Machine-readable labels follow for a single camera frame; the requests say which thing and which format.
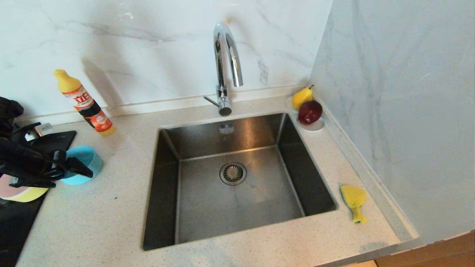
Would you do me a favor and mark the pink plastic bowl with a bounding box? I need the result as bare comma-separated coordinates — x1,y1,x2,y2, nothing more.
0,174,30,198

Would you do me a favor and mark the round metal drain strainer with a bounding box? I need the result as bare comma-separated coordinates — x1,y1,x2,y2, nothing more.
220,162,247,186

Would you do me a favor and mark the orange yellow dish soap bottle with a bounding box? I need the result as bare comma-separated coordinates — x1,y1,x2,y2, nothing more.
53,69,116,136

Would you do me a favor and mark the blue plastic bowl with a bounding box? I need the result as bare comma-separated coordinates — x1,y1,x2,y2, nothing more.
59,145,104,186

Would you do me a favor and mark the chrome gooseneck faucet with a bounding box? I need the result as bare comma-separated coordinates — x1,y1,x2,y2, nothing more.
203,22,244,117

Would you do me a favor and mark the dark red apple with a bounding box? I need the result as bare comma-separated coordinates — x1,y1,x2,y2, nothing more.
298,100,323,125

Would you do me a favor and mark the stainless steel sink basin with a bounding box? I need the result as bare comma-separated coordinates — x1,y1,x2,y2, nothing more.
142,113,338,251

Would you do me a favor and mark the black induction cooktop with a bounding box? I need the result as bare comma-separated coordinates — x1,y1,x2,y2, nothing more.
0,130,77,267

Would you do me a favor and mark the yellow pear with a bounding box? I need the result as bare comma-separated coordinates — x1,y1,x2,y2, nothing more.
292,85,315,110

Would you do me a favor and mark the yellow fish-shaped sponge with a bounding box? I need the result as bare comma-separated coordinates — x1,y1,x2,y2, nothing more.
340,185,368,224

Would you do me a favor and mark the small white dish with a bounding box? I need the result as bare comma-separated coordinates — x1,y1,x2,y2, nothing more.
285,96,325,133

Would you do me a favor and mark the yellow plastic bowl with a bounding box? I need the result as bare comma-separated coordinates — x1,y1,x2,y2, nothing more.
4,187,49,203

